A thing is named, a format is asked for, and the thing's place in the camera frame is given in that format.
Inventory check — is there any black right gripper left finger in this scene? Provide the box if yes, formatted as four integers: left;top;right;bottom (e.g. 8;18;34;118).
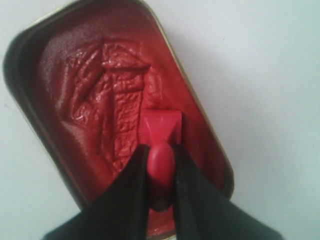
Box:
43;144;149;240

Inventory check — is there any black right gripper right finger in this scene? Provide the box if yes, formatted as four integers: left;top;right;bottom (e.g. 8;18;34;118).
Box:
173;145;278;240

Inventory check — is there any red stamp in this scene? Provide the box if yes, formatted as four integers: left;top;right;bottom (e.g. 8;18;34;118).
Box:
139;109;183;213

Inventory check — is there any red ink pad tin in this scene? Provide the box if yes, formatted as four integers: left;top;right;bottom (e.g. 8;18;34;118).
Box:
3;0;236;238

